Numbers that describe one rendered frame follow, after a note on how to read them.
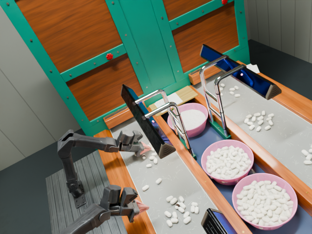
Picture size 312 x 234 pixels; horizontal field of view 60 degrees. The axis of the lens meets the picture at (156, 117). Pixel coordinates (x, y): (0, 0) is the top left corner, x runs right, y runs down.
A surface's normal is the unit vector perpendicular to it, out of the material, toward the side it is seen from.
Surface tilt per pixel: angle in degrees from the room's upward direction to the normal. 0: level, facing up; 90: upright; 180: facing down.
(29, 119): 90
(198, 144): 0
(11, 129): 90
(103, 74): 90
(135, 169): 0
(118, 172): 0
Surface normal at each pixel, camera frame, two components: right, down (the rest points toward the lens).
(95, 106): 0.37, 0.50
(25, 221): -0.30, -0.73
